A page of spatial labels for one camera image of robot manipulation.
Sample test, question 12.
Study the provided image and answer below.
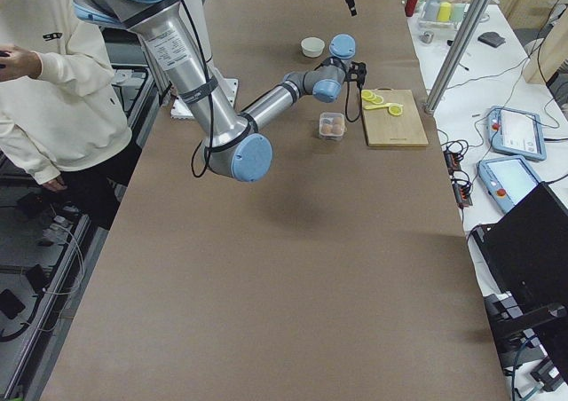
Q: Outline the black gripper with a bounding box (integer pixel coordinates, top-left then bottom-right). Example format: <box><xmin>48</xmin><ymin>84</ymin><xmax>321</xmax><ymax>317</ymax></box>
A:
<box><xmin>345</xmin><ymin>61</ymin><xmax>367</xmax><ymax>86</ymax></box>

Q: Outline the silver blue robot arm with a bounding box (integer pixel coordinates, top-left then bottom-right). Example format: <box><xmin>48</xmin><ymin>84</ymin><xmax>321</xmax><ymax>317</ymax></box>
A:
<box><xmin>74</xmin><ymin>0</ymin><xmax>366</xmax><ymax>182</ymax></box>

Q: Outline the clear plastic egg box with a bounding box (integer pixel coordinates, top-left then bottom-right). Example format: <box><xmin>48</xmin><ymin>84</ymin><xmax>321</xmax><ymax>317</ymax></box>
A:
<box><xmin>318</xmin><ymin>112</ymin><xmax>346</xmax><ymax>141</ymax></box>

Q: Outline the person hand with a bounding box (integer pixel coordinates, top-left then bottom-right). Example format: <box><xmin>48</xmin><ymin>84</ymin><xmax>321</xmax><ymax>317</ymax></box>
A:
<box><xmin>1</xmin><ymin>44</ymin><xmax>42</xmax><ymax>82</ymax></box>

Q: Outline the lemon slice middle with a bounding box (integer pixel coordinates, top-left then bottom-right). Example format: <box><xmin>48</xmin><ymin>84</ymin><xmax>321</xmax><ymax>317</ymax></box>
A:
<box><xmin>370</xmin><ymin>94</ymin><xmax>384</xmax><ymax>105</ymax></box>

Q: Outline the yellow toy knife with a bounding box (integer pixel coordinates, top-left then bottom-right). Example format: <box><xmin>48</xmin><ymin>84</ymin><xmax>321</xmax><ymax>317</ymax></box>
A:
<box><xmin>363</xmin><ymin>103</ymin><xmax>391</xmax><ymax>110</ymax></box>

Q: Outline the cream round bowl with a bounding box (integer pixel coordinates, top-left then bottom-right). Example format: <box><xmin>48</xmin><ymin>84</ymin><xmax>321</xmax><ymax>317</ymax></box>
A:
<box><xmin>300</xmin><ymin>36</ymin><xmax>326</xmax><ymax>58</ymax></box>

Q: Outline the lemon slice by knife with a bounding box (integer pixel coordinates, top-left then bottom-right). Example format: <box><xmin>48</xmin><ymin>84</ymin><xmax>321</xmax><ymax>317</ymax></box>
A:
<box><xmin>388</xmin><ymin>103</ymin><xmax>404</xmax><ymax>116</ymax></box>

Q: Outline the wooden cutting board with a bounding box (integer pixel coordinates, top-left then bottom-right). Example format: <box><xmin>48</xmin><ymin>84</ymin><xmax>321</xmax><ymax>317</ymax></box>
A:
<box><xmin>360</xmin><ymin>89</ymin><xmax>429</xmax><ymax>148</ymax></box>

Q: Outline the small metal cup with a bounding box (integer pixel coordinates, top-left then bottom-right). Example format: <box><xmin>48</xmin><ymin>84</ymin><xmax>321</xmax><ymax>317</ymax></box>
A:
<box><xmin>420</xmin><ymin>31</ymin><xmax>434</xmax><ymax>44</ymax></box>

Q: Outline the tray of coloured cups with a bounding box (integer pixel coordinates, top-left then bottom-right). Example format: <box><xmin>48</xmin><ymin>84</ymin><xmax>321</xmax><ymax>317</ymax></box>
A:
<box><xmin>418</xmin><ymin>0</ymin><xmax>470</xmax><ymax>30</ymax></box>

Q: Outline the black power strip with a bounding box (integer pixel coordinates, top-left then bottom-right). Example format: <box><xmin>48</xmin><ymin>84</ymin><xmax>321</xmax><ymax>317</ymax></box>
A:
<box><xmin>443</xmin><ymin>149</ymin><xmax>473</xmax><ymax>209</ymax></box>

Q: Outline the upper teach pendant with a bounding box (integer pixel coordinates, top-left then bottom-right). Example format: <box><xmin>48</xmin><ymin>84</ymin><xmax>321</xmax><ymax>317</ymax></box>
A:
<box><xmin>487</xmin><ymin>106</ymin><xmax>547</xmax><ymax>161</ymax></box>

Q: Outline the teach pendant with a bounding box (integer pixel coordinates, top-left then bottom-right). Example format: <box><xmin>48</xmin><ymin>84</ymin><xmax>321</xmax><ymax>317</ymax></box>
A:
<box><xmin>477</xmin><ymin>155</ymin><xmax>542</xmax><ymax>213</ymax></box>
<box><xmin>487</xmin><ymin>106</ymin><xmax>547</xmax><ymax>161</ymax></box>

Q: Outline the lower teach pendant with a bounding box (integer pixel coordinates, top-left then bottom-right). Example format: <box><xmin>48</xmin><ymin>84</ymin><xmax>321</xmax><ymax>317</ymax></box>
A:
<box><xmin>477</xmin><ymin>155</ymin><xmax>542</xmax><ymax>213</ymax></box>

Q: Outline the black monitor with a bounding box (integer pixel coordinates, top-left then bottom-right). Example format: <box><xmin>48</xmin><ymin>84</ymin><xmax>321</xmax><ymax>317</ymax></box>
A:
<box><xmin>472</xmin><ymin>182</ymin><xmax>567</xmax><ymax>379</ymax></box>

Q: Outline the person in cream sweater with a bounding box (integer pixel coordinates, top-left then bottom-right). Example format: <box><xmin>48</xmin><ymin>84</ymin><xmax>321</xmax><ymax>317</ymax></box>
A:
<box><xmin>1</xmin><ymin>0</ymin><xmax>141</xmax><ymax>229</ymax></box>

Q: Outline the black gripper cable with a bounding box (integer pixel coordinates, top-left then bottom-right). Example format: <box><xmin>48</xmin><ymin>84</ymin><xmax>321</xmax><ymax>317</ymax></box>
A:
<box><xmin>343</xmin><ymin>75</ymin><xmax>366</xmax><ymax>124</ymax></box>

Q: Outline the aluminium frame post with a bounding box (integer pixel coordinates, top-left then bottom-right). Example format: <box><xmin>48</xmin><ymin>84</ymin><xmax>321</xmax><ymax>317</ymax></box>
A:
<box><xmin>424</xmin><ymin>0</ymin><xmax>490</xmax><ymax>115</ymax></box>

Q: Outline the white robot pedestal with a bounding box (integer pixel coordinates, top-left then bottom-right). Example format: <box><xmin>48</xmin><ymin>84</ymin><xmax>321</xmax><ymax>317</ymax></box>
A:
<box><xmin>179</xmin><ymin>0</ymin><xmax>239</xmax><ymax>106</ymax></box>

